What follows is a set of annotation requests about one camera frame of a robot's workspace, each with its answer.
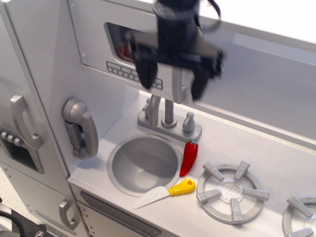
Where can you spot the grey toy stove burner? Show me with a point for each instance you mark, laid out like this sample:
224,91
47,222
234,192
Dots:
230,193

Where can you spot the yellow handled toy knife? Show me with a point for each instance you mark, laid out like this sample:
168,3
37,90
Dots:
185,187

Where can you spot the grey ice dispenser panel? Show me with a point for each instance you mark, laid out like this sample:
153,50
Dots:
16,149

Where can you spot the grey oven vent grille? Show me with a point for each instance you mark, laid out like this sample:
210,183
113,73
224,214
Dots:
122,217

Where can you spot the round grey toy sink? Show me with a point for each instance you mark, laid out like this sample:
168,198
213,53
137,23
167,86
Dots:
143,162

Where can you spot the orange toy food in microwave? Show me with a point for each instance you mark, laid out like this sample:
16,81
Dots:
124,52

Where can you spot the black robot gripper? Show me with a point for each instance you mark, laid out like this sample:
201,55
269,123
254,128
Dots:
177,43

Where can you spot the grey fridge door handle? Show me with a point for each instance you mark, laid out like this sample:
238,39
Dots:
18,107

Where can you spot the grey toy faucet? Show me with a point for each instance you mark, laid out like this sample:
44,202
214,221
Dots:
167,122

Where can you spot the white toy microwave door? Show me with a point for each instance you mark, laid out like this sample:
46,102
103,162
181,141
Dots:
100,27

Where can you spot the red toy chili pepper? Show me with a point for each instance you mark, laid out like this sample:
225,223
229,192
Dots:
189,157

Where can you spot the grey lower door handle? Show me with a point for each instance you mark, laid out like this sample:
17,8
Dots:
68,216

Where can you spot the grey toy wall telephone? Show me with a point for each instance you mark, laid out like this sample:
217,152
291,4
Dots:
81,129

